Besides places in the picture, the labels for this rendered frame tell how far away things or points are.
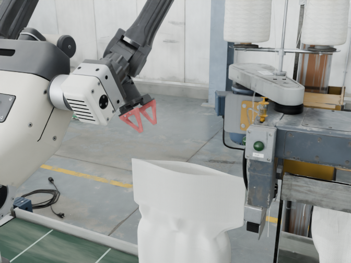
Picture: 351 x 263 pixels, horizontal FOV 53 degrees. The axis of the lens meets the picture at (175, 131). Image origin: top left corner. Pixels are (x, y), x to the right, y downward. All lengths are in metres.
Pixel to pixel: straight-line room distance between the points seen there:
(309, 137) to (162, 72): 6.09
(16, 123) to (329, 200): 0.96
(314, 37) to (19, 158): 0.95
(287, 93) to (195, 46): 5.59
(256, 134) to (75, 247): 1.43
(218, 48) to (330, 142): 5.09
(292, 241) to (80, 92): 1.14
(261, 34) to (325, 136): 0.45
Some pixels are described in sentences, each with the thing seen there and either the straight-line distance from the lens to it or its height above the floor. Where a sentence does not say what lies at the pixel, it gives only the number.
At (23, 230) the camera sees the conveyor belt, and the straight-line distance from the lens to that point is 2.40.
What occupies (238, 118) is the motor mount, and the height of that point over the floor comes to 1.22.
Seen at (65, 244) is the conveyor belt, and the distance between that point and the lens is 2.19.
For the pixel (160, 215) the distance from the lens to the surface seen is 1.51.
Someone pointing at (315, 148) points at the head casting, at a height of 1.28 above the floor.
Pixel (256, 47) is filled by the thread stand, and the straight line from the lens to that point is 1.33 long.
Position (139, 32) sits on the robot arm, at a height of 1.59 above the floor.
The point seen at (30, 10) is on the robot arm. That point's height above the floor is 1.64.
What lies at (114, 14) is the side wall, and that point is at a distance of 7.44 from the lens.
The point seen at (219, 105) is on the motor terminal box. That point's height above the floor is 1.26.
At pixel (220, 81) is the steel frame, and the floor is 0.45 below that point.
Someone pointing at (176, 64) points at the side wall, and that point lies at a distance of 6.86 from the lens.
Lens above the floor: 1.65
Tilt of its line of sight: 19 degrees down
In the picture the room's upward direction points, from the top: straight up
